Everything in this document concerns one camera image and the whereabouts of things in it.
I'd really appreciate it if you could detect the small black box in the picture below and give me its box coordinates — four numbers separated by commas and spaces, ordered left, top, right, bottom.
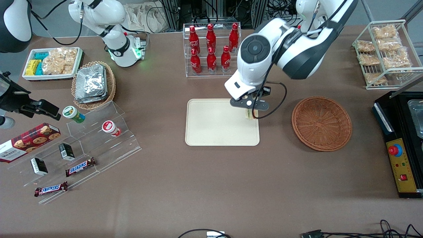
58, 143, 75, 161
30, 157, 49, 176

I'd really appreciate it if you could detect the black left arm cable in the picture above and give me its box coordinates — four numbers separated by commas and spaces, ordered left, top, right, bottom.
254, 81, 288, 120

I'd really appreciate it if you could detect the brown chocolate bar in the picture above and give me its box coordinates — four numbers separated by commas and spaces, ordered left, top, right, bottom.
34, 181, 68, 197
65, 157, 96, 177

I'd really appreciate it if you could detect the black cable loop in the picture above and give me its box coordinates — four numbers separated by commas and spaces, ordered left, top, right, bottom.
178, 229, 232, 238

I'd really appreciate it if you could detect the red cola bottle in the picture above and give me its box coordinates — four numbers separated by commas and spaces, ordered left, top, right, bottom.
207, 47, 217, 74
229, 22, 240, 53
206, 24, 216, 53
220, 46, 231, 72
190, 49, 202, 75
188, 25, 201, 55

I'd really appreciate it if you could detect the white wire rack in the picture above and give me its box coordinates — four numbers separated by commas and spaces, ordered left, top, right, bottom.
352, 19, 423, 90

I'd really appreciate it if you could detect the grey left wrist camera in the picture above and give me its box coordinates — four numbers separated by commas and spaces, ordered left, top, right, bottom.
230, 97, 269, 111

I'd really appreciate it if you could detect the clear acrylic stepped display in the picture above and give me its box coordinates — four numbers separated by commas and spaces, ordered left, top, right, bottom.
7, 101, 142, 205

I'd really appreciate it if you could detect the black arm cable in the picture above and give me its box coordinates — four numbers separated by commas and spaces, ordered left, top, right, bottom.
254, 81, 288, 120
31, 0, 84, 46

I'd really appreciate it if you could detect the round brown wicker basket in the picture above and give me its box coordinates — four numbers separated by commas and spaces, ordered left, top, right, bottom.
291, 96, 352, 152

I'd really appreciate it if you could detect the oval wicker basket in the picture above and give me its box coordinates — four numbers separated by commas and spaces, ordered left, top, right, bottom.
71, 60, 117, 110

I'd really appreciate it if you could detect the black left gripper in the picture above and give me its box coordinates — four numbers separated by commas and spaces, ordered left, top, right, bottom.
244, 86, 272, 119

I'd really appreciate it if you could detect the right arm base connector block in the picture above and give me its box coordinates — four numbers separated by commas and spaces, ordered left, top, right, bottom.
134, 36, 148, 60

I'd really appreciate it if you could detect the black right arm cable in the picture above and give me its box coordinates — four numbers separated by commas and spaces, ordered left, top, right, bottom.
31, 0, 84, 46

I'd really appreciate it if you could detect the white rectangular snack bin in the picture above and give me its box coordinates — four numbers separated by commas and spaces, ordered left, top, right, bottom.
22, 47, 84, 81

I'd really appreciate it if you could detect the red tartan cookie box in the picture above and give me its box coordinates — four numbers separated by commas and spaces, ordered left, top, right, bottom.
0, 123, 61, 163

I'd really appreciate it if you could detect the clear plastic container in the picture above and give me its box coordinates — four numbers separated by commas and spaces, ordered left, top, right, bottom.
407, 99, 423, 139

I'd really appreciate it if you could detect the yellow snack pack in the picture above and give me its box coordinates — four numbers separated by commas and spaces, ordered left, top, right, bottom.
25, 59, 42, 76

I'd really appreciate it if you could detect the red lidded snack cup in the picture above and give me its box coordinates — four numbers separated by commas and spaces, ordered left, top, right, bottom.
102, 121, 121, 137

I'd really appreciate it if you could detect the stack of foil packages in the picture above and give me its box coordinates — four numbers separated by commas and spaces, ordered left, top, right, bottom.
75, 64, 108, 103

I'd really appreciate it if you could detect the green lidded snack cup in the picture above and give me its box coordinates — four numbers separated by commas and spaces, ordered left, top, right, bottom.
62, 106, 86, 124

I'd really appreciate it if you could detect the black cable bundle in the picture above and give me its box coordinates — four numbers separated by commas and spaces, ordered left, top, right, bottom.
322, 219, 423, 238

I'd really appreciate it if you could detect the beige plastic tray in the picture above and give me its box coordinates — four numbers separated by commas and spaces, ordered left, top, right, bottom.
185, 99, 260, 146

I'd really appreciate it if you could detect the black machine with yellow panel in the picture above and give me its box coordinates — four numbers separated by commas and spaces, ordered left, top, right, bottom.
373, 90, 423, 199

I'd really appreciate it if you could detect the clear acrylic bottle rack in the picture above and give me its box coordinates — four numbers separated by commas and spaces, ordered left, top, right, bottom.
183, 22, 242, 78

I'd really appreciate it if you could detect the clear bag of crackers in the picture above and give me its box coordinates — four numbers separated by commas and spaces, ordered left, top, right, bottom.
41, 47, 78, 75

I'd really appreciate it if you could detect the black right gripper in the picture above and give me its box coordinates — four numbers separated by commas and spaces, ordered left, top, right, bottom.
0, 71, 62, 120

